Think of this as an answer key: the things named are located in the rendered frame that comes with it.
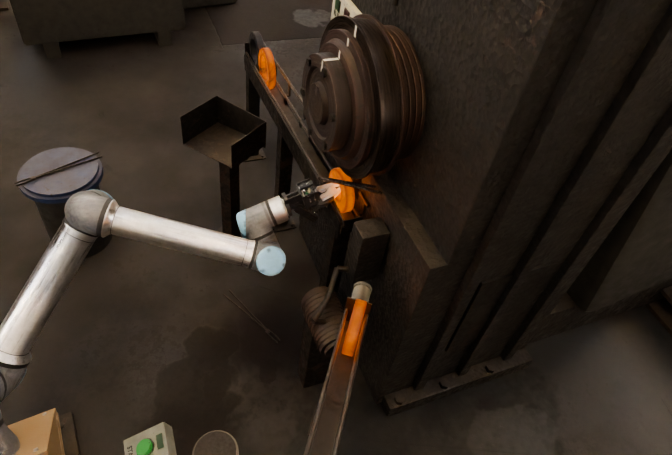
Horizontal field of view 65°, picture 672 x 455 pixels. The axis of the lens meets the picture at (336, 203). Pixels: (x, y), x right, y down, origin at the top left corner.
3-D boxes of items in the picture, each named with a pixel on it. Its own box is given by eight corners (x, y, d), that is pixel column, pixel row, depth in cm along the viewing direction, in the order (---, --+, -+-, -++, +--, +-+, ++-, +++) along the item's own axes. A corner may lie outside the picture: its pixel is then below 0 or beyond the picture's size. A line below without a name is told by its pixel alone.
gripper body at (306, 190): (319, 191, 172) (285, 205, 171) (324, 207, 179) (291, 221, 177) (311, 176, 177) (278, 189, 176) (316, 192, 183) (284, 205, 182)
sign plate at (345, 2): (333, 35, 192) (339, -14, 179) (361, 73, 176) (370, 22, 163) (327, 35, 191) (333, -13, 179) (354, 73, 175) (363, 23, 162)
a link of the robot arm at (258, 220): (244, 238, 181) (233, 212, 179) (278, 224, 182) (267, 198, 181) (244, 243, 171) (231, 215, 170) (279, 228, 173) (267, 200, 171)
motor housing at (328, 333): (320, 356, 217) (336, 279, 179) (340, 406, 203) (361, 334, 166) (291, 365, 213) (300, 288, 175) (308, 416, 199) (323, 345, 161)
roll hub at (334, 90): (312, 113, 171) (321, 33, 151) (344, 168, 154) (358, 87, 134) (296, 115, 169) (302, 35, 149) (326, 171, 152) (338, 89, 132)
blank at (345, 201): (338, 158, 183) (329, 160, 182) (357, 183, 172) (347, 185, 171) (335, 194, 192) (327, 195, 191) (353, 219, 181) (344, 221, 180)
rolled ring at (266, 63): (266, 97, 246) (273, 96, 247) (270, 70, 230) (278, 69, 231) (256, 68, 253) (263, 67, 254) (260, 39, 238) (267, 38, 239)
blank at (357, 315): (355, 345, 156) (344, 342, 156) (368, 296, 154) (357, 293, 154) (350, 365, 140) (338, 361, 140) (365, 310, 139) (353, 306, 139)
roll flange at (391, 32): (354, 112, 190) (376, -16, 157) (412, 201, 161) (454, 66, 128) (328, 115, 187) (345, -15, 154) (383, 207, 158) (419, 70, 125)
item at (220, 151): (222, 214, 266) (216, 94, 215) (262, 239, 257) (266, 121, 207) (193, 238, 253) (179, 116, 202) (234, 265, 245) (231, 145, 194)
